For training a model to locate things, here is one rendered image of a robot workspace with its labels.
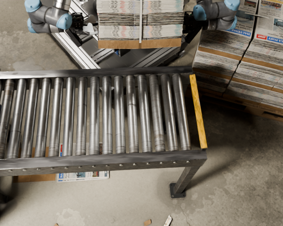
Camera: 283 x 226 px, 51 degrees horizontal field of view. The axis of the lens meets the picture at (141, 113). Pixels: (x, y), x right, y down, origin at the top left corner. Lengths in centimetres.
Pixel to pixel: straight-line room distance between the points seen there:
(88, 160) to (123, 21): 66
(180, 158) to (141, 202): 82
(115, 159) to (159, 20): 67
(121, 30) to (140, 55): 112
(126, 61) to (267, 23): 107
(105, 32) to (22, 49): 166
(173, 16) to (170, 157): 65
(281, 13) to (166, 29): 94
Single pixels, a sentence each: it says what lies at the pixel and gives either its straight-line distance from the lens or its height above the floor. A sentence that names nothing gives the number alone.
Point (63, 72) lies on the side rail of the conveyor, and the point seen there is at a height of 80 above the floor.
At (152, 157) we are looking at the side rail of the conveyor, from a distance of 144.
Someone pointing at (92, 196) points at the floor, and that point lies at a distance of 222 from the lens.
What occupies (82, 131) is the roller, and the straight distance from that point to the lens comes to 151.
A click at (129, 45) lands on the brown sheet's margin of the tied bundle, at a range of 140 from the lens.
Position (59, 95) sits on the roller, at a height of 79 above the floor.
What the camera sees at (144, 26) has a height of 117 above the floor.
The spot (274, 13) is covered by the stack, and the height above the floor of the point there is 83.
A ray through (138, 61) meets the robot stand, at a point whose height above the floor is 23.
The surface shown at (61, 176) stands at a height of 1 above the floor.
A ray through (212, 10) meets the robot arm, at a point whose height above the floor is 112.
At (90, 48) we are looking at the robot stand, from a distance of 254.
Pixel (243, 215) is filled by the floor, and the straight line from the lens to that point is 232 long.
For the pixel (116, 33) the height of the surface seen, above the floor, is 114.
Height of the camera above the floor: 217
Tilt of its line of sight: 63 degrees down
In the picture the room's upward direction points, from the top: 4 degrees clockwise
